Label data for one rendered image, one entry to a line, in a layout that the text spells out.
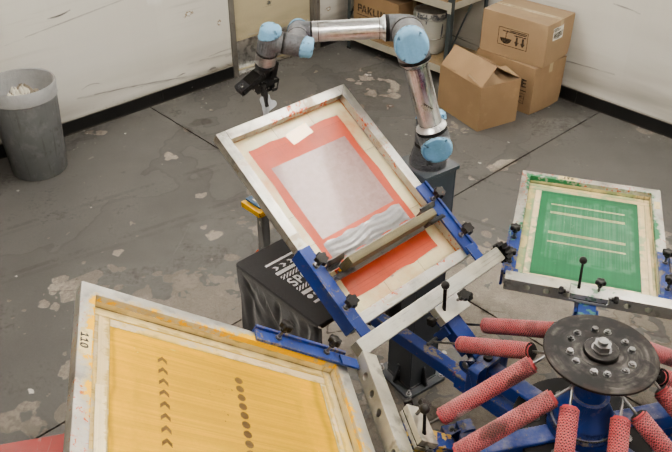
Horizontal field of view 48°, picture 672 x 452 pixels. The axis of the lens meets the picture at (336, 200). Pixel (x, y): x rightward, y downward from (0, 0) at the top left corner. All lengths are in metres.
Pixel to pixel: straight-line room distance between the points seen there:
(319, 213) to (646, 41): 4.04
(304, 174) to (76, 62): 3.60
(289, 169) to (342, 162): 0.21
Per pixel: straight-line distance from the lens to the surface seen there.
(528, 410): 2.09
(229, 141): 2.54
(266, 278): 2.86
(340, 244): 2.50
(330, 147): 2.71
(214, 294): 4.30
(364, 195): 2.65
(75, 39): 5.93
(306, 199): 2.55
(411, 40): 2.63
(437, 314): 2.42
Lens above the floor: 2.75
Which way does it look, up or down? 33 degrees down
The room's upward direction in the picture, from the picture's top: straight up
